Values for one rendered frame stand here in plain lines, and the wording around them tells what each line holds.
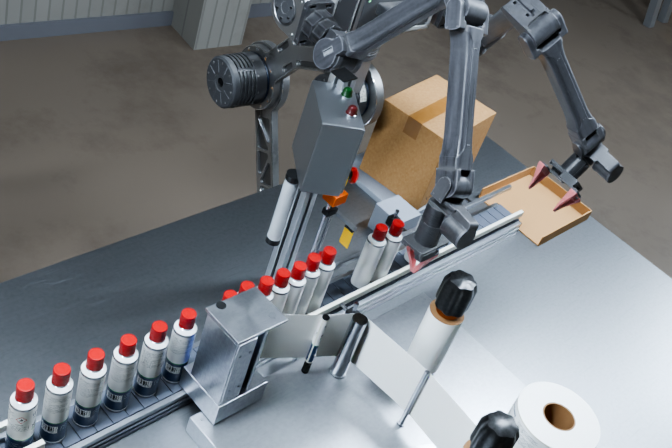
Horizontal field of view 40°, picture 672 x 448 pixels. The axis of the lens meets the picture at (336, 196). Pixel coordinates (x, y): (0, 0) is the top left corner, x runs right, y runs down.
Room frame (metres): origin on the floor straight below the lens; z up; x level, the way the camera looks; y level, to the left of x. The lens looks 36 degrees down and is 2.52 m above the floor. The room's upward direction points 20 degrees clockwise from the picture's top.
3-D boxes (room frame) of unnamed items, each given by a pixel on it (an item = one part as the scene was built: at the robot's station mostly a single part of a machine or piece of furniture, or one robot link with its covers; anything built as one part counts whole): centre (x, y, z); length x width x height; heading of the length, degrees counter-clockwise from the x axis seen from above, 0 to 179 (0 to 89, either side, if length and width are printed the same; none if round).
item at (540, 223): (2.60, -0.63, 0.85); 0.30 x 0.26 x 0.04; 146
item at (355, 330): (1.56, -0.15, 0.97); 0.05 x 0.05 x 0.19
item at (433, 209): (1.69, -0.23, 1.33); 0.07 x 0.06 x 0.07; 49
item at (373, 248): (1.89, -0.14, 0.98); 0.05 x 0.05 x 0.20
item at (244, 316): (1.38, 0.09, 1.14); 0.14 x 0.11 x 0.01; 146
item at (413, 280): (1.78, -0.07, 0.85); 1.65 x 0.11 x 0.05; 146
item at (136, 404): (1.78, -0.07, 0.86); 1.65 x 0.08 x 0.04; 146
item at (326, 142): (1.74, 0.06, 1.38); 0.17 x 0.10 x 0.19; 21
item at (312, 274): (1.69, 0.00, 0.98); 0.05 x 0.05 x 0.20
